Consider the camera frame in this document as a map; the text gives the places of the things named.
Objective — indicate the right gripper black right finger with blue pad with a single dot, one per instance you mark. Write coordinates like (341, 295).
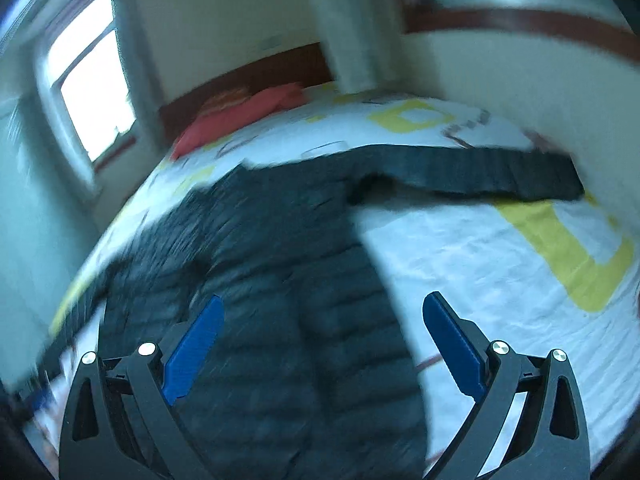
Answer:
(527, 420)

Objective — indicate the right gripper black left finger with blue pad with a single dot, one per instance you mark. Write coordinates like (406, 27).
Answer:
(97, 441)

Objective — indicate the black quilted down jacket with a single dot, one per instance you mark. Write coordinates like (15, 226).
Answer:
(311, 376)

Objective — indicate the left bedroom window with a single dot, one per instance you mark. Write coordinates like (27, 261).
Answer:
(84, 81)

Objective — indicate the white patterned bed sheet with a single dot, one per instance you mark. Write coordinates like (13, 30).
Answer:
(541, 275)

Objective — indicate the white glass wardrobe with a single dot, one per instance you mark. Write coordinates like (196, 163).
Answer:
(45, 236)

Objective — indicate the orange patterned small cushion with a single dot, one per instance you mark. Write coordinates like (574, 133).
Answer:
(224, 99)

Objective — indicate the red pillow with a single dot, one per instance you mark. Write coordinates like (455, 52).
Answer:
(206, 129)

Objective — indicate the dark wooden headboard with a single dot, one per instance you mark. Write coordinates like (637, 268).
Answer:
(305, 65)

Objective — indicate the white curtain near headboard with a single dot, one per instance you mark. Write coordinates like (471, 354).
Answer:
(361, 42)

